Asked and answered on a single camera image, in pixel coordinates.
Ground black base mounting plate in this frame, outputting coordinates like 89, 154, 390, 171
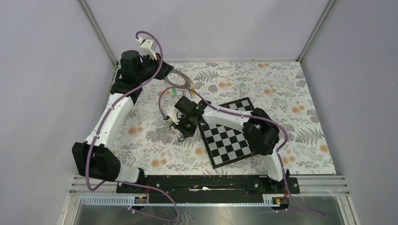
116, 172, 300, 204

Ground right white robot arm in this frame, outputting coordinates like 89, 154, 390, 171
166, 97, 288, 193

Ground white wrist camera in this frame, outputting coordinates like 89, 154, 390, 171
166, 106, 179, 124
137, 37, 157, 60

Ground metal keyring disc with rings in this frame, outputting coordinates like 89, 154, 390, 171
164, 69, 192, 88

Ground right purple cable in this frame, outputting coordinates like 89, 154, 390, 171
158, 86, 327, 218

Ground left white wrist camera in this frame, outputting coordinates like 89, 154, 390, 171
137, 37, 157, 60

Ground floral patterned table mat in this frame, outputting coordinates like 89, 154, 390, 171
112, 61, 336, 175

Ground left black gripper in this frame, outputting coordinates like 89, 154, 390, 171
136, 52, 174, 83

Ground black white chessboard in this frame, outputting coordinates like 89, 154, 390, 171
198, 97, 257, 169

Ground white slotted cable duct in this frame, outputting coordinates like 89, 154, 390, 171
80, 194, 282, 207

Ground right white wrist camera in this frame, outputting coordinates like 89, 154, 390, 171
166, 106, 179, 124

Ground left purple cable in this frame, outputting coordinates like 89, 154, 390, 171
85, 30, 180, 222

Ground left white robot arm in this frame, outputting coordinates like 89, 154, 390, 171
72, 50, 173, 193

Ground purple cable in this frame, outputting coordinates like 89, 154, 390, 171
158, 86, 327, 218
85, 30, 180, 222

